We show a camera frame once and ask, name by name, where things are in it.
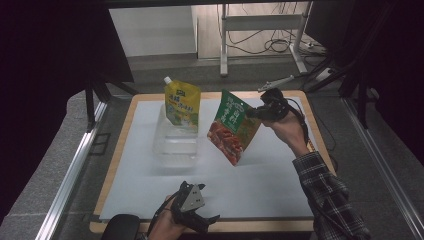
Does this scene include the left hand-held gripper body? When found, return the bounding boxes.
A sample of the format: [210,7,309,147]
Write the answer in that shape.
[169,184,221,234]

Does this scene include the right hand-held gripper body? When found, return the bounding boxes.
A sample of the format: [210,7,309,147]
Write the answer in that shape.
[260,87,291,122]

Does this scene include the green and orange snack packet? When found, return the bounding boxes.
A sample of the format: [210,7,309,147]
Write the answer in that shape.
[206,88,263,167]

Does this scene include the clear plastic container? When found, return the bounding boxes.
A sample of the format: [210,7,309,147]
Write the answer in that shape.
[152,103,199,168]

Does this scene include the yellow spout pouch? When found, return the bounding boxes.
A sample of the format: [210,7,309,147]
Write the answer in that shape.
[163,76,202,134]

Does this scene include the person's right hand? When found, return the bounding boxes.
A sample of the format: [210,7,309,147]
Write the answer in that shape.
[262,111,309,158]

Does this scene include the person's left hand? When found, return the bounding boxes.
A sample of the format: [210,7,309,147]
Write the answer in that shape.
[148,196,193,240]

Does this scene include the white power strip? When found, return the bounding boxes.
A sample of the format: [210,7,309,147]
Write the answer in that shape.
[314,67,333,83]

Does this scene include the black tripod legs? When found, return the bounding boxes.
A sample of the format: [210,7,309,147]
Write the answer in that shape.
[84,74,139,132]
[306,56,372,130]

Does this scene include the dark curtain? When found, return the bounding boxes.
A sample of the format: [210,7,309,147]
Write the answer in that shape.
[306,0,424,168]
[0,0,135,224]

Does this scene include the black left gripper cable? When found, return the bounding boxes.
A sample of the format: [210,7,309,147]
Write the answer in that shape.
[146,193,178,238]

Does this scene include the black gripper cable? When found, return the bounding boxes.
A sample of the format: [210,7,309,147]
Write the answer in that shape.
[286,98,311,148]
[146,193,178,238]

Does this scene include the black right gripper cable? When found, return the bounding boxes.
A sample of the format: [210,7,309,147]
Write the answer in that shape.
[286,98,311,148]

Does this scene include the white board with wooden frame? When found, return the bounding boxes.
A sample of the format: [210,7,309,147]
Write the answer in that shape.
[99,96,314,221]

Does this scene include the black floor cables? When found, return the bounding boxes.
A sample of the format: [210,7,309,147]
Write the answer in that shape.
[226,3,323,58]

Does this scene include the white metal stand frame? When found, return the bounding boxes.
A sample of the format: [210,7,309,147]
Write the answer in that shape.
[219,1,314,78]

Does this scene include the aluminium rail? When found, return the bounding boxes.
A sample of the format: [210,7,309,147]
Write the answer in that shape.
[34,101,108,240]
[343,98,424,239]

